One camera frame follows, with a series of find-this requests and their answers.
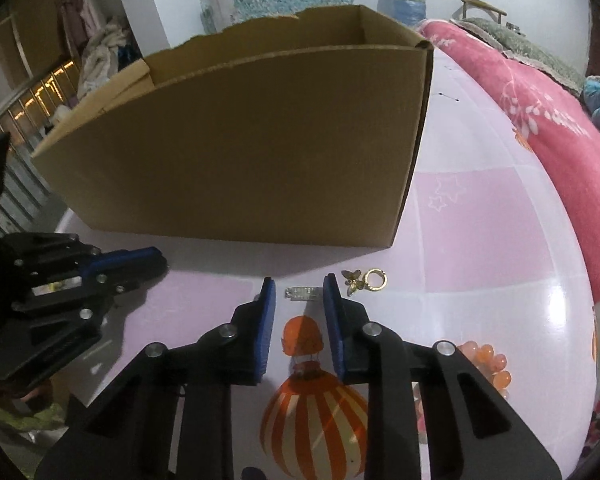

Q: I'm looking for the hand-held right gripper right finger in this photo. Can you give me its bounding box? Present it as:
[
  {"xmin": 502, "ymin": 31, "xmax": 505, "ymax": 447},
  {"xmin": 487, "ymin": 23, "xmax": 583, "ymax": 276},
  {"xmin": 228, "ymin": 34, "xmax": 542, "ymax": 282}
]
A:
[{"xmin": 322, "ymin": 273, "xmax": 563, "ymax": 480}]

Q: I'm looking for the brown cardboard box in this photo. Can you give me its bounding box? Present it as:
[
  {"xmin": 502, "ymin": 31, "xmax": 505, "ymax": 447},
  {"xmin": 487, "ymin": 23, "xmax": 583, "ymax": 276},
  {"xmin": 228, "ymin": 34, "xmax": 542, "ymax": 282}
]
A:
[{"xmin": 30, "ymin": 4, "xmax": 435, "ymax": 250}]

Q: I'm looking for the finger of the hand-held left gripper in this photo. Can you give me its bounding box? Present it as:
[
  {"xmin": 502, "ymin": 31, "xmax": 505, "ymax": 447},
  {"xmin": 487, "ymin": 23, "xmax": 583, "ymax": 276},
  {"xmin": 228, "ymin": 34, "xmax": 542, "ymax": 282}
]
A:
[
  {"xmin": 2, "ymin": 234, "xmax": 168, "ymax": 296},
  {"xmin": 0, "ymin": 287, "xmax": 126, "ymax": 395}
]

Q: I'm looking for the pink hanging garment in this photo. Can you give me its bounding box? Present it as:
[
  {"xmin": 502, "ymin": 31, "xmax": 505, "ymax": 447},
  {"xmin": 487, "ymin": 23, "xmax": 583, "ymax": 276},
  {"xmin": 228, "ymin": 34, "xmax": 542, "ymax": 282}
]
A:
[{"xmin": 60, "ymin": 0, "xmax": 106, "ymax": 46}]

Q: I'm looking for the grey blanket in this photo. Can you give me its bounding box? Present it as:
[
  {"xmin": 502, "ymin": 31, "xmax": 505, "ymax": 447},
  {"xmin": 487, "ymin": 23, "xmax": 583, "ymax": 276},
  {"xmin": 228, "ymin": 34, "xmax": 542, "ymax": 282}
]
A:
[{"xmin": 450, "ymin": 16, "xmax": 588, "ymax": 96}]

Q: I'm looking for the gold ring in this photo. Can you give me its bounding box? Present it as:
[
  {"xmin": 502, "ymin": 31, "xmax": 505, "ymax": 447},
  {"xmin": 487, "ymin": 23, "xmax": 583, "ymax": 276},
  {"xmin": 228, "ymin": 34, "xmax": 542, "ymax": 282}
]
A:
[{"xmin": 364, "ymin": 267, "xmax": 389, "ymax": 291}]

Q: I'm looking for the pile of clothes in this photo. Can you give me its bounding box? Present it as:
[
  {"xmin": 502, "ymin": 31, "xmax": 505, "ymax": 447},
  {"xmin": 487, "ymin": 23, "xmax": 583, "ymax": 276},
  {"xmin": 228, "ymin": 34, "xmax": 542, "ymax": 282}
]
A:
[{"xmin": 55, "ymin": 15, "xmax": 143, "ymax": 121}]

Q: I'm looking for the railing with string lights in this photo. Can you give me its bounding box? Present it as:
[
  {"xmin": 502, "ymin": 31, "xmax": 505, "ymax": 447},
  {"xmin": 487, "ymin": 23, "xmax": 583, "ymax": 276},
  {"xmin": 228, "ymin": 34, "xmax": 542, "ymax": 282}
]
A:
[{"xmin": 0, "ymin": 57, "xmax": 86, "ymax": 241}]

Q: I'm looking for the gold butterfly charm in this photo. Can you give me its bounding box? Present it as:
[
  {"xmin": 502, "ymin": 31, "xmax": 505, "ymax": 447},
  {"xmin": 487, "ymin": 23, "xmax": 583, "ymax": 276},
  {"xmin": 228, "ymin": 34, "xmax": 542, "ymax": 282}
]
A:
[{"xmin": 341, "ymin": 269, "xmax": 365, "ymax": 297}]

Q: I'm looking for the wooden wardrobe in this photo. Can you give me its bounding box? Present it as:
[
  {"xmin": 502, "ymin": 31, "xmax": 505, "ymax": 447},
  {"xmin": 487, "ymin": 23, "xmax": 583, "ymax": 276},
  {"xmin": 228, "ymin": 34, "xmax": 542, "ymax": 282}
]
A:
[{"xmin": 0, "ymin": 0, "xmax": 76, "ymax": 96}]

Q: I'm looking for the green fuzzy cloth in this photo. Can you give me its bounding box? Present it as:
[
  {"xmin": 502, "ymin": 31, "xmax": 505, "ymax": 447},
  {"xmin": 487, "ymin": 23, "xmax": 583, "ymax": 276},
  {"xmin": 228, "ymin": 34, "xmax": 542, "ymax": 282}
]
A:
[{"xmin": 0, "ymin": 385, "xmax": 68, "ymax": 433}]

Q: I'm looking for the wooden chair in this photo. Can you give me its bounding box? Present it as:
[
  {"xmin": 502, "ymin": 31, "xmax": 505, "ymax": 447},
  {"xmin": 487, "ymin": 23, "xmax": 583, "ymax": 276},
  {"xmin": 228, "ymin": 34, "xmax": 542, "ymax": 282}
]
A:
[{"xmin": 461, "ymin": 0, "xmax": 508, "ymax": 26}]

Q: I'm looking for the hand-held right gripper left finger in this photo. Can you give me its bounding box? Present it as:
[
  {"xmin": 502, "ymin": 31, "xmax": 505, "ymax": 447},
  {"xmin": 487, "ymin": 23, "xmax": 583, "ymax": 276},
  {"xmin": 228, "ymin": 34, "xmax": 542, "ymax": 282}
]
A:
[{"xmin": 34, "ymin": 276, "xmax": 277, "ymax": 480}]

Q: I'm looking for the pink floral blanket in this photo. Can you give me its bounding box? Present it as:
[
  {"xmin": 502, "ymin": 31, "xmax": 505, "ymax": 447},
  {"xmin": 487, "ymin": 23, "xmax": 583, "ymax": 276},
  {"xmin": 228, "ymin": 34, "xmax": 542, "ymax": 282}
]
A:
[{"xmin": 417, "ymin": 19, "xmax": 600, "ymax": 461}]

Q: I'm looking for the orange bead bracelet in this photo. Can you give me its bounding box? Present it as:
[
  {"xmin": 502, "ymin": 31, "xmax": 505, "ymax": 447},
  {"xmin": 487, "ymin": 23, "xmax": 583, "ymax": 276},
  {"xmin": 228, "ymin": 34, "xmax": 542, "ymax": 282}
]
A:
[{"xmin": 457, "ymin": 341, "xmax": 512, "ymax": 401}]

